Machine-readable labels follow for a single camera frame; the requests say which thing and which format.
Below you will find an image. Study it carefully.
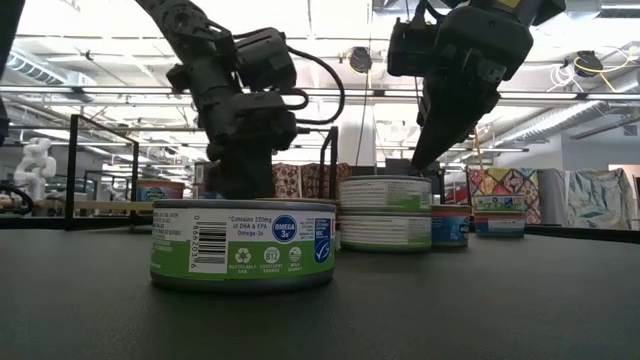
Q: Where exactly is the black metal shelf frame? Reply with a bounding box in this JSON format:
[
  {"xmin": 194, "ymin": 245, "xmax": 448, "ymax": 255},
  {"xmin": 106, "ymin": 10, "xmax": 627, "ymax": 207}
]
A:
[{"xmin": 0, "ymin": 113, "xmax": 341, "ymax": 232}]

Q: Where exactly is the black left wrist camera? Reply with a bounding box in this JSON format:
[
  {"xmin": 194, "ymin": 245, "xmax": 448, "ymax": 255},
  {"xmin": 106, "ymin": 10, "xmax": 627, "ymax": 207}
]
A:
[{"xmin": 235, "ymin": 27, "xmax": 300, "ymax": 92}]

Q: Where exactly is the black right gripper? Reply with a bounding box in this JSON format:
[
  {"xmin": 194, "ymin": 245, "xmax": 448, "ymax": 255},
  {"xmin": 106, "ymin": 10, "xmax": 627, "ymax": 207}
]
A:
[{"xmin": 410, "ymin": 4, "xmax": 535, "ymax": 174}]

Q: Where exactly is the plain grey cloth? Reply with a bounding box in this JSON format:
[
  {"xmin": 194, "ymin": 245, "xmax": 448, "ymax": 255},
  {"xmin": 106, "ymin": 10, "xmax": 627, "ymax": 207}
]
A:
[{"xmin": 537, "ymin": 168, "xmax": 569, "ymax": 226}]

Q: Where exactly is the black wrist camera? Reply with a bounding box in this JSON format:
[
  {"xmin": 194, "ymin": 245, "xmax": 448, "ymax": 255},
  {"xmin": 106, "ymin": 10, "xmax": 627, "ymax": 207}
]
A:
[
  {"xmin": 387, "ymin": 16, "xmax": 442, "ymax": 80},
  {"xmin": 235, "ymin": 27, "xmax": 300, "ymax": 92}
]

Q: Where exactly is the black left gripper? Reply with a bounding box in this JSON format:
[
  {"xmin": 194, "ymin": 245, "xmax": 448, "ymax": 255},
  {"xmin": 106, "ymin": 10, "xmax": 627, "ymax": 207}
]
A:
[{"xmin": 192, "ymin": 54, "xmax": 300, "ymax": 201}]

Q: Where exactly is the white robot figure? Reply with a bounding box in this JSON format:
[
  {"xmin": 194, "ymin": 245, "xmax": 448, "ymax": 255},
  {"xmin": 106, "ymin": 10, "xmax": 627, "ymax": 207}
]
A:
[{"xmin": 12, "ymin": 137, "xmax": 59, "ymax": 201}]

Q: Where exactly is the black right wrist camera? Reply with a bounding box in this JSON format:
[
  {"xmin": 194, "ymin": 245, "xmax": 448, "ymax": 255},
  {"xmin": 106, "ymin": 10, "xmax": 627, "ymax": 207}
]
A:
[{"xmin": 387, "ymin": 16, "xmax": 442, "ymax": 80}]

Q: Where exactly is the teal patterned cloth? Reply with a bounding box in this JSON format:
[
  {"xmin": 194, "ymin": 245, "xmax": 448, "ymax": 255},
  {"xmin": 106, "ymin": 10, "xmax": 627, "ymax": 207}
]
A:
[{"xmin": 563, "ymin": 167, "xmax": 637, "ymax": 231}]

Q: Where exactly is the black background rack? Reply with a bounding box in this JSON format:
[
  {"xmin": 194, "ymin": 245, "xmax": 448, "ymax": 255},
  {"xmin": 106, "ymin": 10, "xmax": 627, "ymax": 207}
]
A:
[{"xmin": 384, "ymin": 158, "xmax": 447, "ymax": 177}]

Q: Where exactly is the colourful patchwork quilt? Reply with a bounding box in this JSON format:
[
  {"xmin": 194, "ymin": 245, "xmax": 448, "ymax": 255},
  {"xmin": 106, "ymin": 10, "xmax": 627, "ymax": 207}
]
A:
[{"xmin": 467, "ymin": 166, "xmax": 542, "ymax": 225}]

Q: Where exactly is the black ceiling cable reel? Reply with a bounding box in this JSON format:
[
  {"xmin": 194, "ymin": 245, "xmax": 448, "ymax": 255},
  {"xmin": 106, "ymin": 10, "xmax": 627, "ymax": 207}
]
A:
[
  {"xmin": 347, "ymin": 45, "xmax": 374, "ymax": 75},
  {"xmin": 572, "ymin": 49, "xmax": 605, "ymax": 79}
]

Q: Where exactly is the brown patterned cloth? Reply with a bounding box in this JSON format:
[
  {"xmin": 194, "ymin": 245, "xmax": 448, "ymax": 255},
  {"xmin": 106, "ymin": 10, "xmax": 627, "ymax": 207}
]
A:
[{"xmin": 272, "ymin": 162, "xmax": 352, "ymax": 200}]

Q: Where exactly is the black table mat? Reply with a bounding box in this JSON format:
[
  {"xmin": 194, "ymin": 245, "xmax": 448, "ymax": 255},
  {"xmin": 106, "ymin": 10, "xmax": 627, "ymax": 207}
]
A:
[{"xmin": 0, "ymin": 219, "xmax": 640, "ymax": 360}]

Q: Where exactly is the silver ceiling duct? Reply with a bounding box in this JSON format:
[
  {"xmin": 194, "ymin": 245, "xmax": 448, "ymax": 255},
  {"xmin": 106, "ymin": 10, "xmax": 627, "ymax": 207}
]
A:
[
  {"xmin": 0, "ymin": 47, "xmax": 96, "ymax": 89},
  {"xmin": 492, "ymin": 99, "xmax": 640, "ymax": 149}
]

